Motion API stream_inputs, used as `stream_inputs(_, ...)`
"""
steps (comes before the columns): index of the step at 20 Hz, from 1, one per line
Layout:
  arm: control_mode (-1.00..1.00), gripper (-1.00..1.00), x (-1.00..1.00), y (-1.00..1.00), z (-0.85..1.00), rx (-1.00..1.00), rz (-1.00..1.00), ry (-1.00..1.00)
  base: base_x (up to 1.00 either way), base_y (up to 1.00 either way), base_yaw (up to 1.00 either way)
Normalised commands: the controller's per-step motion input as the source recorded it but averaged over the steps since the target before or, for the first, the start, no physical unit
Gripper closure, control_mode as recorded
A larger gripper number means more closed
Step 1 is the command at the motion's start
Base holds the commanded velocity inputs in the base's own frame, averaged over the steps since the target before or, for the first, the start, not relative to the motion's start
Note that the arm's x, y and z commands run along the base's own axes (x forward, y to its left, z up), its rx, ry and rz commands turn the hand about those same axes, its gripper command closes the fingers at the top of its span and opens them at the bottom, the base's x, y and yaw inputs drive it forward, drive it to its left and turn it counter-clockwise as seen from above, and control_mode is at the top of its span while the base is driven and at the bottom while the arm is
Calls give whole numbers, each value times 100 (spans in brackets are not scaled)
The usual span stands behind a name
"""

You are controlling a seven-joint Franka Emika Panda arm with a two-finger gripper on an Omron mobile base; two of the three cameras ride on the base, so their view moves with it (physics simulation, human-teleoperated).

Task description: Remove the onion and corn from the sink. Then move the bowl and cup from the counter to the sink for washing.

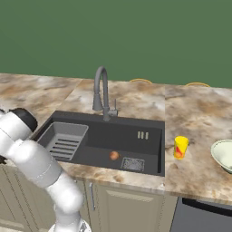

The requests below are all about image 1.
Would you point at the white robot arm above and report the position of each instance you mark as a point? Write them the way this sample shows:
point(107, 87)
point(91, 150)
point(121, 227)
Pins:
point(36, 163)

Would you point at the dark grey sink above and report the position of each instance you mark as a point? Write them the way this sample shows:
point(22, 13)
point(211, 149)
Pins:
point(120, 142)

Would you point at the brown onion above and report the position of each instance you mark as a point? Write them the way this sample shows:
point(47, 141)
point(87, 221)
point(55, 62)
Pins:
point(114, 155)

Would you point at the grey sink drying rack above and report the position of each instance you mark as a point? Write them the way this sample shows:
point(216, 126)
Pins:
point(64, 140)

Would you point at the yellow cup with red print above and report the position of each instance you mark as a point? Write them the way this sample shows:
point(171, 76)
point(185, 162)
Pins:
point(180, 147)

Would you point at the pale green bowl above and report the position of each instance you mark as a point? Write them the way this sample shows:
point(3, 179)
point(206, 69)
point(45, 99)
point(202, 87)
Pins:
point(223, 154)

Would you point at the grey gooseneck tap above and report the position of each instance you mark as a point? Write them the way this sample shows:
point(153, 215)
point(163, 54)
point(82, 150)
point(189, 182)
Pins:
point(104, 90)

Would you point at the beige cupboard door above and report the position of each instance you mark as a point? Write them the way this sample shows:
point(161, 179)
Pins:
point(130, 208)
point(18, 199)

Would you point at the grey dishwasher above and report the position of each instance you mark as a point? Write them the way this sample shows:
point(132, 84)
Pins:
point(202, 216)

